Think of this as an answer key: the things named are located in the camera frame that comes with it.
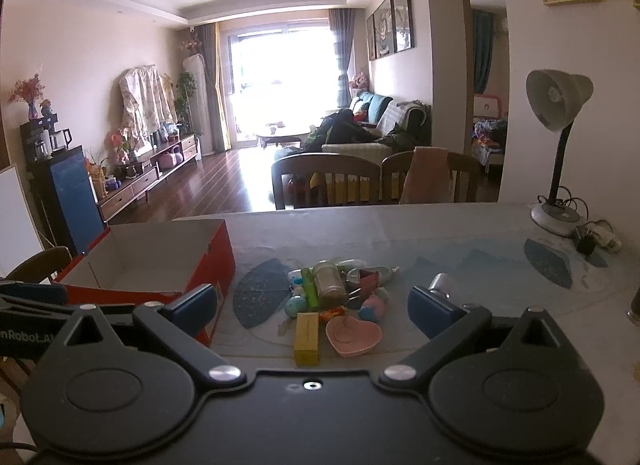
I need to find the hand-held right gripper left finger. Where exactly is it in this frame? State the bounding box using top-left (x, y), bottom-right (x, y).
top-left (40, 283), bottom-right (248, 389)

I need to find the black clothing pile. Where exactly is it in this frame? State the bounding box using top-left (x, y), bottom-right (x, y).
top-left (304, 109), bottom-right (383, 152)

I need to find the bed with pink rail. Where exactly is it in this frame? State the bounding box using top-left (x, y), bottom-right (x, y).
top-left (471, 92), bottom-right (510, 176)

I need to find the sofa with light cover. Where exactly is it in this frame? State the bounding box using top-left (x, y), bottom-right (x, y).
top-left (321, 92), bottom-right (432, 166)

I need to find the teal bedroom curtain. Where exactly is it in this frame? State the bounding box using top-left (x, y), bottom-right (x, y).
top-left (472, 10), bottom-right (496, 95)

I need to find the pink and blue egg toy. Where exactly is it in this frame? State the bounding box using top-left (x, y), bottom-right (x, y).
top-left (357, 294), bottom-right (387, 323)

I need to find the pink heart-shaped dish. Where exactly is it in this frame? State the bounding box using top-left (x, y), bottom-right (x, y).
top-left (325, 317), bottom-right (383, 359)

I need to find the green tube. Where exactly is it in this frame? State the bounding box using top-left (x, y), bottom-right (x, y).
top-left (300, 267), bottom-right (322, 311)

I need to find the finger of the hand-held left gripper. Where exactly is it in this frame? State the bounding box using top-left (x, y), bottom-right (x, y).
top-left (0, 281), bottom-right (69, 315)

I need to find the floral dust cover cloth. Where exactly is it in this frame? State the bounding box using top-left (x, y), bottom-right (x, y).
top-left (118, 64), bottom-right (177, 147)

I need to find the vase with pink flowers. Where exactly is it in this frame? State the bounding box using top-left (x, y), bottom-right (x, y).
top-left (8, 74), bottom-right (47, 121)

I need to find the red cardboard box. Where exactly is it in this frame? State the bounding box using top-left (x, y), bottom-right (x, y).
top-left (52, 218), bottom-right (237, 348)

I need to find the wooden TV cabinet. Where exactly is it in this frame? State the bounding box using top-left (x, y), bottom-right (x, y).
top-left (96, 132), bottom-right (202, 222)

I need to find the red triangular object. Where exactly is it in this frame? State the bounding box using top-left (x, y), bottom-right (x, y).
top-left (356, 269), bottom-right (382, 300)

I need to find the white power strip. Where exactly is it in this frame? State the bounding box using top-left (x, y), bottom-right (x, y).
top-left (574, 219), bottom-right (624, 257)

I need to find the black and blue dispenser cabinet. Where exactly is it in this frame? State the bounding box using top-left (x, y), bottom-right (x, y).
top-left (20, 114), bottom-right (107, 257)

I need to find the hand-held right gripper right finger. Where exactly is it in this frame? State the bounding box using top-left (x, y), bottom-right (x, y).
top-left (379, 286), bottom-right (588, 389)

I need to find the teal round toy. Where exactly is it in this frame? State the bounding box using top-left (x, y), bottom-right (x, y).
top-left (284, 295), bottom-right (309, 319)

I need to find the green potted plant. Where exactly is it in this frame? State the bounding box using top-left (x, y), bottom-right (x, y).
top-left (174, 71), bottom-right (200, 138)

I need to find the low coffee table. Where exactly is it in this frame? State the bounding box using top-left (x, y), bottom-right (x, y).
top-left (254, 124), bottom-right (312, 150)

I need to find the wooden dining chair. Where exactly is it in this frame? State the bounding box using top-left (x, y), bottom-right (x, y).
top-left (5, 246), bottom-right (74, 285)
top-left (271, 154), bottom-right (382, 211)
top-left (381, 148), bottom-right (482, 205)

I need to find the white cabinet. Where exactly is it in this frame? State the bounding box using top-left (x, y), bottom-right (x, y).
top-left (0, 164), bottom-right (45, 280)

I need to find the grey correction tape dispenser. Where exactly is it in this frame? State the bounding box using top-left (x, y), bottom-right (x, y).
top-left (346, 265), bottom-right (402, 291)

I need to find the pink cloth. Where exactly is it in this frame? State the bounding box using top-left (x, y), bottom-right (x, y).
top-left (399, 146), bottom-right (452, 205)

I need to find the grey desk lamp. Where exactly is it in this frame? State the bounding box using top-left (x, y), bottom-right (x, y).
top-left (525, 68), bottom-right (596, 237)

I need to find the white standing air conditioner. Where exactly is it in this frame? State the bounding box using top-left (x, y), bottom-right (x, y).
top-left (182, 52), bottom-right (214, 156)

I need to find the glass jar with beige contents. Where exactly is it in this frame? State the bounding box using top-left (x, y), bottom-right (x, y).
top-left (312, 260), bottom-right (349, 310)

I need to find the grey window curtain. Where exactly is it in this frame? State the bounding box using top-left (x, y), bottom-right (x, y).
top-left (194, 22), bottom-right (232, 153)
top-left (328, 8), bottom-right (359, 106)

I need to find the small grey cylinder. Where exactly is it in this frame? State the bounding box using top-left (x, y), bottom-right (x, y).
top-left (427, 272), bottom-right (458, 302)

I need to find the yellow small box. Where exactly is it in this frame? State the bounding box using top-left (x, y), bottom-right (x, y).
top-left (293, 311), bottom-right (321, 367)

